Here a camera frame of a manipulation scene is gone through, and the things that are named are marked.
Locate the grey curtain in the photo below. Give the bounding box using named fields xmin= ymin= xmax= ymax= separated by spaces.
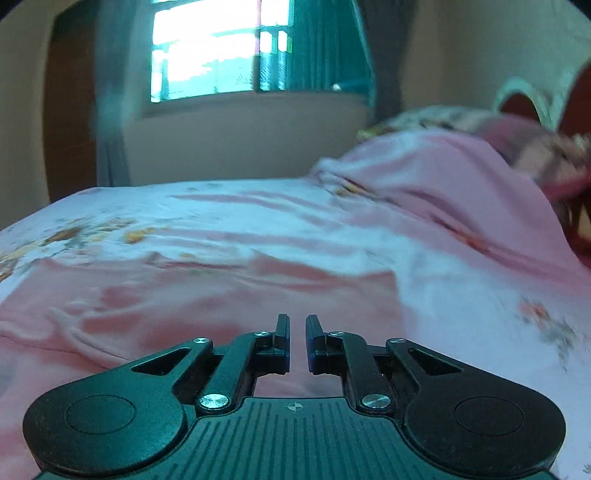
xmin=93 ymin=0 xmax=154 ymax=188
xmin=353 ymin=0 xmax=417 ymax=126

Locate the window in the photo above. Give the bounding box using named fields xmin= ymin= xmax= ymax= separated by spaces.
xmin=149 ymin=0 xmax=296 ymax=104

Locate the floral bed sheet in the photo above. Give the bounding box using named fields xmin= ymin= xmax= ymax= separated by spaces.
xmin=0 ymin=179 xmax=591 ymax=480

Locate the pink garment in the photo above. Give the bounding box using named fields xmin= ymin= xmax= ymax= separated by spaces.
xmin=0 ymin=256 xmax=403 ymax=398

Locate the teal curtain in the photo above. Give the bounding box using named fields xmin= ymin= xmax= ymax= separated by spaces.
xmin=257 ymin=0 xmax=376 ymax=94

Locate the brown wooden door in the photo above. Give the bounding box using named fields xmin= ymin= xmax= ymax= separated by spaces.
xmin=43 ymin=8 xmax=100 ymax=203

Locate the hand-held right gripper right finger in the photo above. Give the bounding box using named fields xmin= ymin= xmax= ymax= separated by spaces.
xmin=305 ymin=314 xmax=465 ymax=412

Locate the red wooden headboard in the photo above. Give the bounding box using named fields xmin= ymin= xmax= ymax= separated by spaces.
xmin=499 ymin=62 xmax=591 ymax=139

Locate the patterned pink blanket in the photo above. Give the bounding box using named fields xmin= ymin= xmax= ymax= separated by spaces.
xmin=478 ymin=114 xmax=591 ymax=200

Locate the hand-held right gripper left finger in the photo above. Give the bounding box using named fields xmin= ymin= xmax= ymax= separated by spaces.
xmin=131 ymin=314 xmax=292 ymax=414

